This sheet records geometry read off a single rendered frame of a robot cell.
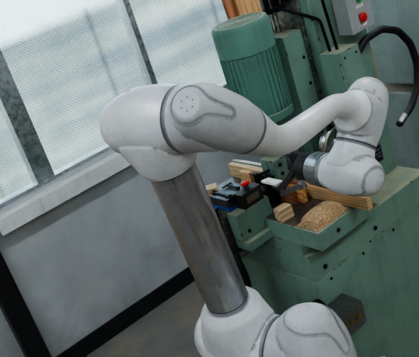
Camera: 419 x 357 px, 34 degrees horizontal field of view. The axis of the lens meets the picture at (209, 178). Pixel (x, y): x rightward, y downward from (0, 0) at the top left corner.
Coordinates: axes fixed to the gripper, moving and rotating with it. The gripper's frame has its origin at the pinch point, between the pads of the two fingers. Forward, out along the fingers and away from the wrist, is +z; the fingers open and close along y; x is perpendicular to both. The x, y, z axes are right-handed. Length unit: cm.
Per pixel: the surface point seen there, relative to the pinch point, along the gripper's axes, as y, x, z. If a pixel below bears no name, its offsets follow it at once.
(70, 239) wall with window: -56, 9, 144
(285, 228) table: -22.7, -2.6, -1.4
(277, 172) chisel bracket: -10.4, -12.8, 10.5
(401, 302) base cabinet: -64, -41, -8
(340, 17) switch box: 32, -39, 1
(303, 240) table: -25.2, -3.0, -8.3
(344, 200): -17.3, -17.6, -12.1
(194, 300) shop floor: -108, -40, 128
